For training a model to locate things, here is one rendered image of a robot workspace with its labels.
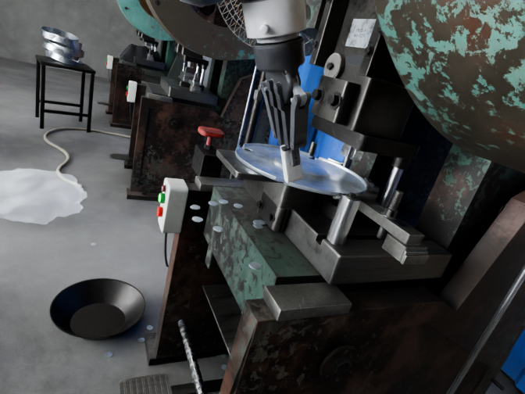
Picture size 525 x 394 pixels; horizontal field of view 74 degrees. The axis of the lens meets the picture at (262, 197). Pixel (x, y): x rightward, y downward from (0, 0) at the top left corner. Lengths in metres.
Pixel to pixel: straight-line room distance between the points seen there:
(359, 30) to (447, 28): 0.43
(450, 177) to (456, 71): 0.51
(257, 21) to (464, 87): 0.27
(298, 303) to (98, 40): 6.86
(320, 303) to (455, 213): 0.40
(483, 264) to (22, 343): 1.29
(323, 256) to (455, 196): 0.35
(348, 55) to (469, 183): 0.36
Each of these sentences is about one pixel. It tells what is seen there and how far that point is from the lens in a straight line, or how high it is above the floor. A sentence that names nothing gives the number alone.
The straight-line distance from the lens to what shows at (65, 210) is 1.95.
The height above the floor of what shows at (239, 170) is 0.78.
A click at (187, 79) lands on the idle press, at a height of 0.75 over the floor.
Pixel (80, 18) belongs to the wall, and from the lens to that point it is 7.22.
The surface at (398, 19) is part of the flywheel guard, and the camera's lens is 0.39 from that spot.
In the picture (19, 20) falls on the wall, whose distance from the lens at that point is 7.30.
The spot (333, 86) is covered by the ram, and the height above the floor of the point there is 0.96.
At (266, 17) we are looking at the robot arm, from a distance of 0.51.
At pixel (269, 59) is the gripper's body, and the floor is 0.97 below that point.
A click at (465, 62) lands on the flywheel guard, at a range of 0.37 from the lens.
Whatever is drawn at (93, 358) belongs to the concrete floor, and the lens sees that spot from 1.31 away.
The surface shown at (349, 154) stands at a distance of 0.80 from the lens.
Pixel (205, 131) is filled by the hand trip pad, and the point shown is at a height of 0.76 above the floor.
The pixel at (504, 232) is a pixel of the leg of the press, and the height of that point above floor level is 0.77.
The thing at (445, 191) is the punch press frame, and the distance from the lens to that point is 0.87.
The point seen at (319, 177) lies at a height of 0.79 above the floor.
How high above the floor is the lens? 0.97
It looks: 20 degrees down
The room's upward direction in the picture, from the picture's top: 15 degrees clockwise
